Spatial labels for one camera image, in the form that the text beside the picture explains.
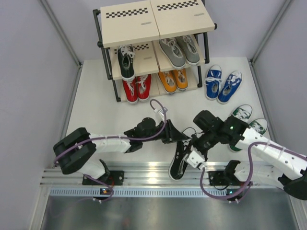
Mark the beige black shoe shelf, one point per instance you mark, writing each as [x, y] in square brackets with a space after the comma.
[143, 24]

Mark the grey sneaker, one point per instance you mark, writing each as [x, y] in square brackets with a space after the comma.
[188, 47]
[173, 52]

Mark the orange sneaker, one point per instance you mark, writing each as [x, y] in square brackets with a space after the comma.
[168, 81]
[181, 79]

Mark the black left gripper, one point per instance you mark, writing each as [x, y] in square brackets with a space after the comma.
[171, 134]

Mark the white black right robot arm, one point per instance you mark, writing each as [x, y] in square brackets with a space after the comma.
[268, 163]

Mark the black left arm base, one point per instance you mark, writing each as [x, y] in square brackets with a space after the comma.
[114, 177]

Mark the black sneaker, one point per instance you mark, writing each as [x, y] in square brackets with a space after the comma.
[126, 56]
[178, 165]

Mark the left grey corner post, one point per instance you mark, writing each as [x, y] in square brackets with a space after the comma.
[52, 17]

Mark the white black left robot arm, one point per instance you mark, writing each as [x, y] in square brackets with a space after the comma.
[81, 152]

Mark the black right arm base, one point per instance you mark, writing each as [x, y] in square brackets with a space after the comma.
[219, 178]

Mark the left blue sneaker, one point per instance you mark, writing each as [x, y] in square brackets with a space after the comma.
[213, 82]

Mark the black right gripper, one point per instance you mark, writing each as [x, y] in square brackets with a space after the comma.
[193, 143]

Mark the green sneaker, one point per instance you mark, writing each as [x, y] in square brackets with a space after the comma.
[243, 112]
[260, 124]

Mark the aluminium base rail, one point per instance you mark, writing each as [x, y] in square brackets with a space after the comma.
[148, 179]

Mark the blue sneaker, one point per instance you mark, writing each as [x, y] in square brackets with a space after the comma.
[231, 85]
[213, 82]

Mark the right blue sneaker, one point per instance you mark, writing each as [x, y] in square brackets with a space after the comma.
[231, 85]

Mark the red sneaker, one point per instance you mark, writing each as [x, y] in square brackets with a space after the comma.
[143, 87]
[130, 91]

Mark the grey aluminium corner post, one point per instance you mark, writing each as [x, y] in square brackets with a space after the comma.
[271, 29]

